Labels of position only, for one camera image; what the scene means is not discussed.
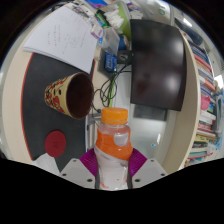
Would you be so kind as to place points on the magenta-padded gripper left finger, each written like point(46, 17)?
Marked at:
point(75, 171)

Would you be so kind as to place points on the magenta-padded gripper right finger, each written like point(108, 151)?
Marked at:
point(148, 171)

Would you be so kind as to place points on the orange-capped drink bottle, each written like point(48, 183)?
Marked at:
point(113, 143)

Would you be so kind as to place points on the flat round red coaster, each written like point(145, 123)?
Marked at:
point(55, 144)

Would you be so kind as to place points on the grey metal laptop stand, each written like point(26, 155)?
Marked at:
point(90, 128)

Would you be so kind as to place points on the floral paper cup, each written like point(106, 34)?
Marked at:
point(60, 96)

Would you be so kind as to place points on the black red-edged desk mat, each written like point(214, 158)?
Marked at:
point(36, 100)

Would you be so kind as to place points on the black computer monitor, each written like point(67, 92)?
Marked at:
point(156, 63)

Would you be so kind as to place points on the small blue box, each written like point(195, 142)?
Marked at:
point(111, 62)

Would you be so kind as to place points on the white paper stack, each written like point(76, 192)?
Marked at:
point(63, 36)

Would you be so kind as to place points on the clear plastic box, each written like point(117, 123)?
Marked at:
point(110, 40)

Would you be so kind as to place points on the green tissue box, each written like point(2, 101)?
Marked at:
point(118, 18)

